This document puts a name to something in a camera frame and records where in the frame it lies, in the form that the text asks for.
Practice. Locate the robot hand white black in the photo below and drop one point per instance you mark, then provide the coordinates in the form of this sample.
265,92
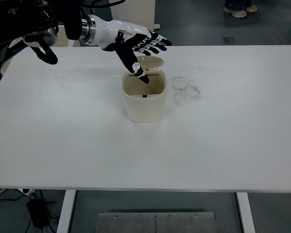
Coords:
106,30

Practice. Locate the cream plastic trash bin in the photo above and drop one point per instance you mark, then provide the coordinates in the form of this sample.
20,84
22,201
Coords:
145,109

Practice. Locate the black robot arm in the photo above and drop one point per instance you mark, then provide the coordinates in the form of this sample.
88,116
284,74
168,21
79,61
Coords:
71,24

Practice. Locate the large white waste bin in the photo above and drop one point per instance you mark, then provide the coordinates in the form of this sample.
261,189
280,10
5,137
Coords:
140,12

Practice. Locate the cream plastic crate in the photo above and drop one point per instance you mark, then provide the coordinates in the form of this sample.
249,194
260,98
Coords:
61,40

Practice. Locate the white stand foot bar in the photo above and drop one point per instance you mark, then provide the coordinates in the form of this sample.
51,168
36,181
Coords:
157,26

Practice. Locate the grey floor cover plate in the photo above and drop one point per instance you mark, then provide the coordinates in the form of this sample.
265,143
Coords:
229,40

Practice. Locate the person's leg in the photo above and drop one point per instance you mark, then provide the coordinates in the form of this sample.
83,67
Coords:
251,9
237,12

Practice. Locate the white power strip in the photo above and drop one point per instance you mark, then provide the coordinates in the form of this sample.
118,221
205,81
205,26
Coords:
27,191

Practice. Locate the white table leg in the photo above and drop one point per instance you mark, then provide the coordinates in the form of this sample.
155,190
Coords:
66,211
246,213

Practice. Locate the black power adapter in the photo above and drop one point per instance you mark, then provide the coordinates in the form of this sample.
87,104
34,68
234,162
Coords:
36,213

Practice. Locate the grey metal plate with screws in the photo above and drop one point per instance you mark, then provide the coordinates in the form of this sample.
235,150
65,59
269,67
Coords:
184,223

